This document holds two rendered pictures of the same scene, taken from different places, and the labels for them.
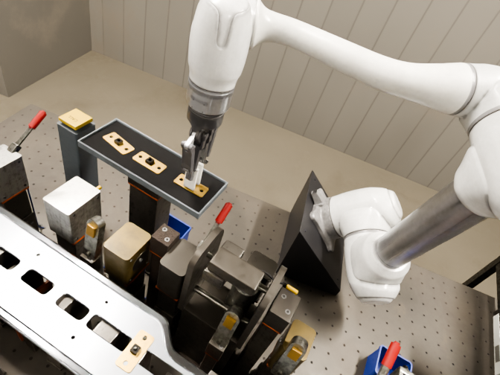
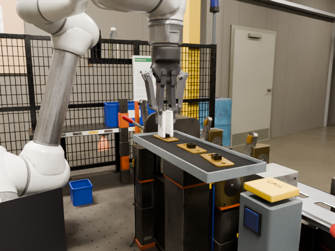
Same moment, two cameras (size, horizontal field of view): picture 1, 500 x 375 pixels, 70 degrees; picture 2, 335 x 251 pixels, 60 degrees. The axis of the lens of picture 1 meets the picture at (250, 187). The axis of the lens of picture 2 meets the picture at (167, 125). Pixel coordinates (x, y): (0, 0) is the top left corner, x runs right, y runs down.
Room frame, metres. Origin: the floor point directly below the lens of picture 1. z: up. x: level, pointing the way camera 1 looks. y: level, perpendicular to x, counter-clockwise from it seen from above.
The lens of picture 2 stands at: (1.11, 0.73, 1.33)
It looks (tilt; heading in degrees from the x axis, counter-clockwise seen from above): 10 degrees down; 229
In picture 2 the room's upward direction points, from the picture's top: straight up
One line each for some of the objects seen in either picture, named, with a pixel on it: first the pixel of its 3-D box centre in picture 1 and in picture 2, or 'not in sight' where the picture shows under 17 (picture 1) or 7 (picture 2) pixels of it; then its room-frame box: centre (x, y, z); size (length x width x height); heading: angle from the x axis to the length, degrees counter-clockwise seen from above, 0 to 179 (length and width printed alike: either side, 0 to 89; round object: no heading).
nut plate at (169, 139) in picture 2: (191, 184); (165, 136); (0.61, 0.14, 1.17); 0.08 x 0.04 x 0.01; 78
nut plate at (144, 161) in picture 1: (149, 161); (191, 146); (0.64, 0.26, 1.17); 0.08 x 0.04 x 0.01; 75
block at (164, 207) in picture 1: (149, 219); (185, 239); (0.64, 0.25, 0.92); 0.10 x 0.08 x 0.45; 76
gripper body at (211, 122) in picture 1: (204, 123); (165, 64); (0.61, 0.14, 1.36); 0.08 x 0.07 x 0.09; 168
